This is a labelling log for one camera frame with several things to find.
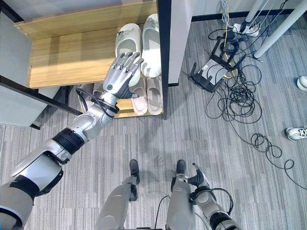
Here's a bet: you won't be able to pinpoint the black cable between legs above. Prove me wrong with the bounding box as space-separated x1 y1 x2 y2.
153 195 171 230

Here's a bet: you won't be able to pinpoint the white cabinet side panel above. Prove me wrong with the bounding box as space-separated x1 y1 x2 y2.
168 0 193 87

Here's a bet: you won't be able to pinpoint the robot leg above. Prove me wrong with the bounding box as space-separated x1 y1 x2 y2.
95 159 140 230
165 160 195 230

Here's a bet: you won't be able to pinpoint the grey cabinet door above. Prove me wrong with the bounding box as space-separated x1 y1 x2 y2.
0 16 83 130

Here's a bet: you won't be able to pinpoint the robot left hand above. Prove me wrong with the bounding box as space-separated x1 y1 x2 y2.
102 51 144 99

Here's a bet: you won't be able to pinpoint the person's white patterned shoe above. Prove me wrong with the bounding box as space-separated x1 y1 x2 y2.
285 126 307 142

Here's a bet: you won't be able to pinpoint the white slipper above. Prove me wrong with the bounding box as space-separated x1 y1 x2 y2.
141 13 162 78
115 23 142 87

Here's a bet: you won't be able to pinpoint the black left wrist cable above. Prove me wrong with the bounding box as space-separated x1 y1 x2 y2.
75 88 120 118

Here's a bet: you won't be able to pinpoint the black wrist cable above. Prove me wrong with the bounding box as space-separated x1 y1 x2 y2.
75 88 120 118
189 186 235 218

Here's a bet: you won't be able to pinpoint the wooden shoe rack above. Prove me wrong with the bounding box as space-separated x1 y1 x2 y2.
13 0 172 120

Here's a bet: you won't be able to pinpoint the white power strip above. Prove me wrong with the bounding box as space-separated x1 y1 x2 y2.
232 22 261 37

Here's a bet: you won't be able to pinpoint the black router with antennas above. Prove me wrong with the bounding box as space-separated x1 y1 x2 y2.
190 54 241 93

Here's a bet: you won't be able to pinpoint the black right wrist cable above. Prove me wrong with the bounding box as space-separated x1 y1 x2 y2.
189 186 235 218

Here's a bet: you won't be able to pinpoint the yellow cable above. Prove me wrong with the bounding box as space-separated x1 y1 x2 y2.
223 18 235 79

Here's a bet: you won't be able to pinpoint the beige slipper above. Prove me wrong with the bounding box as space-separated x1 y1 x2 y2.
146 76 164 115
129 76 148 115

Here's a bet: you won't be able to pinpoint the tangled black cables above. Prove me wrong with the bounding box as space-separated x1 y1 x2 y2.
205 28 307 190

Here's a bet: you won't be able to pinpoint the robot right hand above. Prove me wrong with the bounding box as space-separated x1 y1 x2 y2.
188 162 210 190

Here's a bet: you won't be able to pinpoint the white table leg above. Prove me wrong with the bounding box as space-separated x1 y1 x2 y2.
253 0 307 58
245 0 266 23

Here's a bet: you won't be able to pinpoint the robot right leg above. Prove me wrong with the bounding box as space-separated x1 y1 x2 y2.
165 160 195 230

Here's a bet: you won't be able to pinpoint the robot left leg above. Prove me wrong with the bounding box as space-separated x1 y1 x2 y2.
95 159 140 230

